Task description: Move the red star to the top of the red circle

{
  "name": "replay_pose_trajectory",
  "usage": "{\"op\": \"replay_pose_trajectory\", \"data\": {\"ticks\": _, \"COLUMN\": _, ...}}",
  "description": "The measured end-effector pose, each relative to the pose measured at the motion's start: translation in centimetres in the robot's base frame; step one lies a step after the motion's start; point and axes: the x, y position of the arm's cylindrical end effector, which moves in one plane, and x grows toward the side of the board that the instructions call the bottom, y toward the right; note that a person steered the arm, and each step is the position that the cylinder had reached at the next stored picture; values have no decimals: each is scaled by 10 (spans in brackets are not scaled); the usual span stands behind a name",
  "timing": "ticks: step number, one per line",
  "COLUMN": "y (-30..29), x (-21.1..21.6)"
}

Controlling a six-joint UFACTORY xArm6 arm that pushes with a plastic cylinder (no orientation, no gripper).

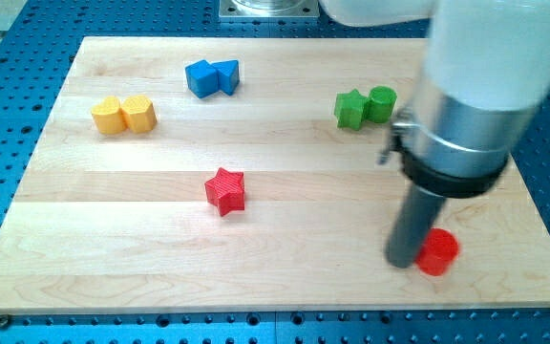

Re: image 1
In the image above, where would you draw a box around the blue cube block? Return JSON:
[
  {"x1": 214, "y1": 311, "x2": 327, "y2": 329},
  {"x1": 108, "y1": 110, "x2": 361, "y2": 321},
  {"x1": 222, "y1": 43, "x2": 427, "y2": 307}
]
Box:
[{"x1": 185, "y1": 60, "x2": 219, "y2": 98}]

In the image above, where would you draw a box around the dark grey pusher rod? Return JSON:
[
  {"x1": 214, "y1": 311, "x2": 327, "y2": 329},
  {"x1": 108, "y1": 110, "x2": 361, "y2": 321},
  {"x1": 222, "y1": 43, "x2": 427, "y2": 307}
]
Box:
[{"x1": 385, "y1": 184, "x2": 447, "y2": 269}]

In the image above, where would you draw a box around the green star block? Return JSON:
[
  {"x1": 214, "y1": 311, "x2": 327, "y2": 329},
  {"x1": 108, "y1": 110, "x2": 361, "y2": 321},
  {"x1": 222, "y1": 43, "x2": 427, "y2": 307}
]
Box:
[{"x1": 334, "y1": 89, "x2": 368, "y2": 131}]

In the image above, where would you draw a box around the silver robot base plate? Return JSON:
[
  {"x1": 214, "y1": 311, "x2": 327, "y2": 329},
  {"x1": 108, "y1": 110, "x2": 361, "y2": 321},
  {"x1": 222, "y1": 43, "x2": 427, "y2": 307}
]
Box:
[{"x1": 219, "y1": 0, "x2": 320, "y2": 20}]

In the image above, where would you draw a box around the wooden board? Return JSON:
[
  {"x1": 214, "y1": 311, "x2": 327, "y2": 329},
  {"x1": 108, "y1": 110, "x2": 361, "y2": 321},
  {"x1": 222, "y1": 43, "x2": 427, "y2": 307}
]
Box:
[{"x1": 0, "y1": 37, "x2": 550, "y2": 314}]

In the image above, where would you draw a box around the red star block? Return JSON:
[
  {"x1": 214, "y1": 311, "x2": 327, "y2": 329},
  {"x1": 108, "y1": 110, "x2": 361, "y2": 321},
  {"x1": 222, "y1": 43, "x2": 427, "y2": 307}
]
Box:
[{"x1": 204, "y1": 167, "x2": 245, "y2": 217}]

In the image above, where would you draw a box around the green cylinder block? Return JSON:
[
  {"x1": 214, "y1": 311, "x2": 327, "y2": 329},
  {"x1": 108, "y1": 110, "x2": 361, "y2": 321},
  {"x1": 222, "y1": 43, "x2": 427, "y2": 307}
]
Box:
[{"x1": 365, "y1": 86, "x2": 397, "y2": 123}]

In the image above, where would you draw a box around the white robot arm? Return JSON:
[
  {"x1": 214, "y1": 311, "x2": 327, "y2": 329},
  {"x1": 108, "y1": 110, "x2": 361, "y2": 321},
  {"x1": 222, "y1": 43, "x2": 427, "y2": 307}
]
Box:
[{"x1": 321, "y1": 0, "x2": 550, "y2": 268}]

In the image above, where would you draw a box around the yellow heart block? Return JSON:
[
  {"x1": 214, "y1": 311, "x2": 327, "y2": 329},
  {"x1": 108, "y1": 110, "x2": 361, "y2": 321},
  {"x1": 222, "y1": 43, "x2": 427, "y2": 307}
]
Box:
[{"x1": 91, "y1": 96, "x2": 127, "y2": 135}]

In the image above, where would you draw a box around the red cylinder block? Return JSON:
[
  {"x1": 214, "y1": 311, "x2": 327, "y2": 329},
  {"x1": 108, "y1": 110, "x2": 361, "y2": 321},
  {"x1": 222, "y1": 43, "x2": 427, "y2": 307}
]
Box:
[{"x1": 414, "y1": 227, "x2": 460, "y2": 276}]

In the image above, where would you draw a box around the yellow hexagon block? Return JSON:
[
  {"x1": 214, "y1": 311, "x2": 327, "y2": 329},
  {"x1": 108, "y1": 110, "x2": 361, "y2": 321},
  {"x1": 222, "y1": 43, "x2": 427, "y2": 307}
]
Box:
[{"x1": 121, "y1": 95, "x2": 157, "y2": 134}]

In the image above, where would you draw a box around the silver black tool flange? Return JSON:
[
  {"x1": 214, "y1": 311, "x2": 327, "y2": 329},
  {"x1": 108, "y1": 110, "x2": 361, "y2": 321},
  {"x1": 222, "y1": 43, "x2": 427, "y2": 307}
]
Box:
[{"x1": 378, "y1": 75, "x2": 536, "y2": 199}]

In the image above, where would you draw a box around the blue triangle block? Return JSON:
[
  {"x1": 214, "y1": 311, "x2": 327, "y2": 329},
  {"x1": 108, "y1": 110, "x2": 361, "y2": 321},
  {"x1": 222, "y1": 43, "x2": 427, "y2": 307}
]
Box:
[{"x1": 212, "y1": 59, "x2": 240, "y2": 96}]

